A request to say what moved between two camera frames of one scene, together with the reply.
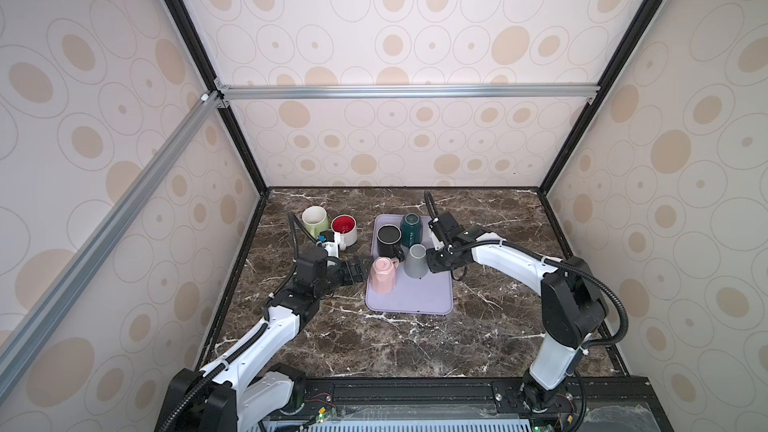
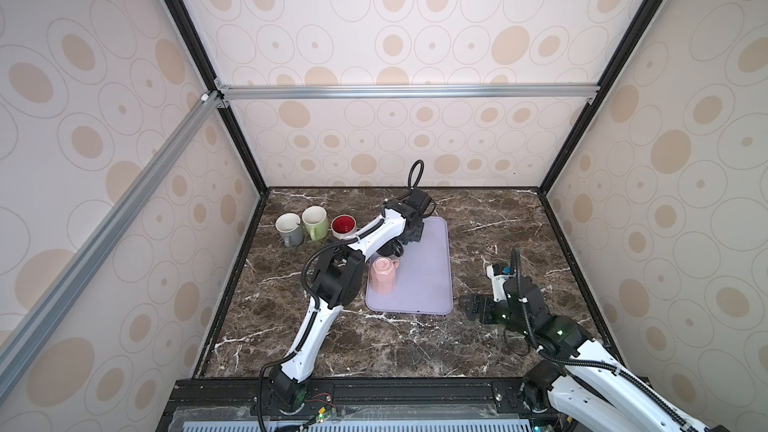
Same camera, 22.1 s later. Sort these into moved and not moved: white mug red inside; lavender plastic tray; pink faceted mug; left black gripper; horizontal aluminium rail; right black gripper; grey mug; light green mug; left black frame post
Moved: grey mug; right black gripper; left black gripper
Not moved: pink faceted mug; light green mug; horizontal aluminium rail; white mug red inside; left black frame post; lavender plastic tray
